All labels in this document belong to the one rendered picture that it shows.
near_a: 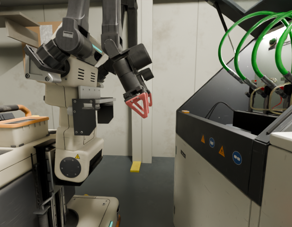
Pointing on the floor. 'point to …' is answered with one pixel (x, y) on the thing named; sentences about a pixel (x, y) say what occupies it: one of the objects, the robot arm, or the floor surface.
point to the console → (280, 189)
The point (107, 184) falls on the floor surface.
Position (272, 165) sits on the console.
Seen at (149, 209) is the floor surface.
